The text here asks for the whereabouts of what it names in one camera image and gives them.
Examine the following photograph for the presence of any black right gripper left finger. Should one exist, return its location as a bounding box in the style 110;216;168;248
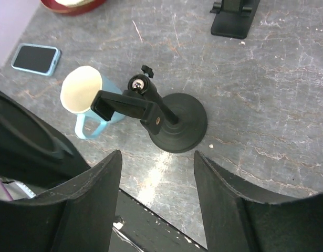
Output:
0;150;122;251

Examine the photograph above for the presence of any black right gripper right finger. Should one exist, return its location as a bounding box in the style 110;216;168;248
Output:
194;151;323;251

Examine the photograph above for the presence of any black phone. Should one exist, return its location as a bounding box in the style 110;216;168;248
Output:
0;91;90;188

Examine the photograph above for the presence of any black round-base phone holder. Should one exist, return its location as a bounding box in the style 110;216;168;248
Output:
91;65;208;153

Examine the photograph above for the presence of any phone in light blue case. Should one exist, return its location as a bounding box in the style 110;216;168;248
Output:
11;43;61;76

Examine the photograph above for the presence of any black folding phone stand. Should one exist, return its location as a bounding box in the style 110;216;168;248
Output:
210;0;260;39

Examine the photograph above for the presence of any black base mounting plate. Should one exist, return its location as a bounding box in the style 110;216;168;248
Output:
109;190;207;252

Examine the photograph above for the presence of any light blue mug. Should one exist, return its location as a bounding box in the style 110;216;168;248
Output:
60;66;125;139

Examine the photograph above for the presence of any red round tray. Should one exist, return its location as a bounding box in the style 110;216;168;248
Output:
41;0;106;16

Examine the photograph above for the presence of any white round plate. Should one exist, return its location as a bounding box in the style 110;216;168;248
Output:
56;0;92;8

